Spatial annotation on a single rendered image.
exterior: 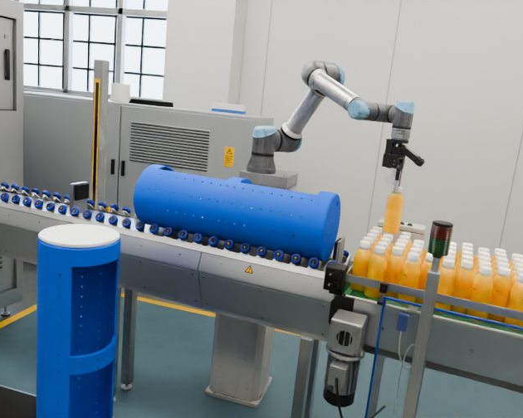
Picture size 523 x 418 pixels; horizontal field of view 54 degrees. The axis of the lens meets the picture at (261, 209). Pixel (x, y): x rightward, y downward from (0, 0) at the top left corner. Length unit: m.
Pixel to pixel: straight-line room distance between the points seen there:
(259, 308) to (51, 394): 0.85
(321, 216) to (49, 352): 1.11
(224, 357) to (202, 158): 1.62
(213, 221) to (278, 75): 2.98
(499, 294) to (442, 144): 2.97
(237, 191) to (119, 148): 2.15
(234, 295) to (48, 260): 0.78
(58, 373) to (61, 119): 2.74
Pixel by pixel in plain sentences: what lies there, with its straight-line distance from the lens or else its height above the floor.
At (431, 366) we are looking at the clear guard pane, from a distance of 1.92.
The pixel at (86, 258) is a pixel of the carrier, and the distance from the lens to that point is 1.84.
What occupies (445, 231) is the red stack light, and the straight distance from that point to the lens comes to 1.65.
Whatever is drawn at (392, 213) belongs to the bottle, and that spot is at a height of 1.17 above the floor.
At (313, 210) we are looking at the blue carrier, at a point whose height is 1.17.
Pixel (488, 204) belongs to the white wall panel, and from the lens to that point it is 4.88.
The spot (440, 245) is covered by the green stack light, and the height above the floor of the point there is 1.19.
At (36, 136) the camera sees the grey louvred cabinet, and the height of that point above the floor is 1.10.
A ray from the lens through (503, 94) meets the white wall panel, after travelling 4.83.
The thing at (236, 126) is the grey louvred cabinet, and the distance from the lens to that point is 3.72.
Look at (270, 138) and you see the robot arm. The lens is 2.53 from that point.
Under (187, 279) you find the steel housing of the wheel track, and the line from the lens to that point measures 2.29.
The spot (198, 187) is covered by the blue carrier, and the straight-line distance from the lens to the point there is 2.18.
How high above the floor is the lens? 1.57
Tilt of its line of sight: 12 degrees down
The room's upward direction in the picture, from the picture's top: 6 degrees clockwise
